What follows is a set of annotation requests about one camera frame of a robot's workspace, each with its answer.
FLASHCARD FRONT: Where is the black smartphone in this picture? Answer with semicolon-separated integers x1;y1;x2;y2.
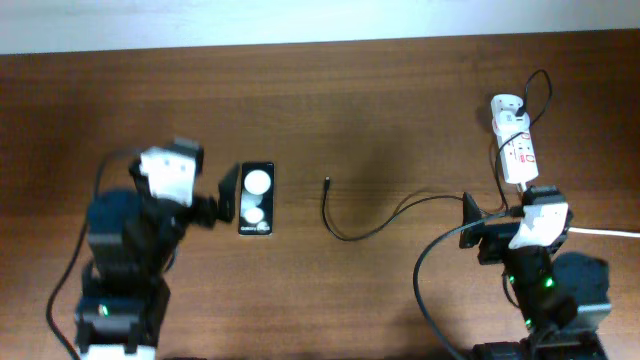
238;162;275;236

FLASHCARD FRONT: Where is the black charging cable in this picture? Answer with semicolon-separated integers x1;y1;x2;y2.
321;69;553;243

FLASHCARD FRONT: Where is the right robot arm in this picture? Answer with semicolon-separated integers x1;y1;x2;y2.
459;186;612;360

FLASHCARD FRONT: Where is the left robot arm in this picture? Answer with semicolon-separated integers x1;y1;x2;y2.
74;139;240;359

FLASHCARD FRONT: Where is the white charger plug adapter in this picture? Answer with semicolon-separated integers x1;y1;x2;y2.
495;111;530;135

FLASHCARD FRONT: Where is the white power strip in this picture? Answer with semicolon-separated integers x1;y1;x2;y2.
490;94;539;187

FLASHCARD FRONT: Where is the white power strip cord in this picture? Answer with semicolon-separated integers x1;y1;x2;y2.
515;181;640;239

